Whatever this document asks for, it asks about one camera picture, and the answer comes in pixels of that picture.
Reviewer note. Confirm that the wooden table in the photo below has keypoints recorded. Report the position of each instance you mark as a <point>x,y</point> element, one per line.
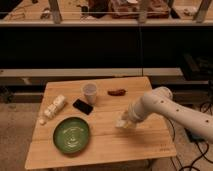
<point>107,144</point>

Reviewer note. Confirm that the long workbench shelf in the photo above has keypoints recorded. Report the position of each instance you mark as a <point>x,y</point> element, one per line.
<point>96,13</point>

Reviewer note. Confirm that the white plastic bottle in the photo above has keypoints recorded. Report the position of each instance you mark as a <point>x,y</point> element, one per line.
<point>57,104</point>

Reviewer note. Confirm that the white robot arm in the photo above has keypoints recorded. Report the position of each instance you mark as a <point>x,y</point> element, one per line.
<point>160,101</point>

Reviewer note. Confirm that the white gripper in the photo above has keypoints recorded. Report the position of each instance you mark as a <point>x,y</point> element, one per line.
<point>136,113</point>

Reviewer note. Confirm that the green plate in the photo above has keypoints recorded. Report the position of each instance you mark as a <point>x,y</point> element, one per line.
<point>71,135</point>

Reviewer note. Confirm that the black smartphone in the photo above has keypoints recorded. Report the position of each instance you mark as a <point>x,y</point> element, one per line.
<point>83,106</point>

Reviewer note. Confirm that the small white bottle cap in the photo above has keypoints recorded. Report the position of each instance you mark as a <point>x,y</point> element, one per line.
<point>42,121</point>

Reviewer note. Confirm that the brown basket on shelf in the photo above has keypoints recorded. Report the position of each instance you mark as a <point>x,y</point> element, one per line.
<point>131,8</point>

